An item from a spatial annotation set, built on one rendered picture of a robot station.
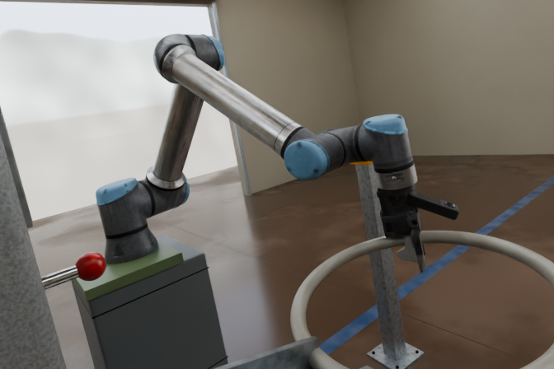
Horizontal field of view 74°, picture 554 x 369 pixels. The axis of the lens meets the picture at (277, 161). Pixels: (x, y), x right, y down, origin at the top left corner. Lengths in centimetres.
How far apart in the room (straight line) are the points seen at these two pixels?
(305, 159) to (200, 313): 86
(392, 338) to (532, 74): 511
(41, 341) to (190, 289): 114
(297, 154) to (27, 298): 60
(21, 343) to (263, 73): 636
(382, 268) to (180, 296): 95
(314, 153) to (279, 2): 646
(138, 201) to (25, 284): 116
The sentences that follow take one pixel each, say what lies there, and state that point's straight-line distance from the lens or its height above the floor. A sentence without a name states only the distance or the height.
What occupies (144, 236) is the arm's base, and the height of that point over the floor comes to 94.
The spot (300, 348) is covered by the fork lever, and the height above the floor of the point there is 94.
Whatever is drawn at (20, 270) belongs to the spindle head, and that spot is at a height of 124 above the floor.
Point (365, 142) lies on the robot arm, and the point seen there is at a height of 121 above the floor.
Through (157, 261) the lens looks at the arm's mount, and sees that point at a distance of 135.
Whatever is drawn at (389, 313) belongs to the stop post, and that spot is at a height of 26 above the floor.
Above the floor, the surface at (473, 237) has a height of 96.
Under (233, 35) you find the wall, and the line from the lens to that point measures 640.
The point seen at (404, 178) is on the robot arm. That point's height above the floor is 111.
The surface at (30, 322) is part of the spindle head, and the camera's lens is 30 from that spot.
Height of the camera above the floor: 131
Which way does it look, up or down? 8 degrees down
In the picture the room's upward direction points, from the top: 10 degrees counter-clockwise
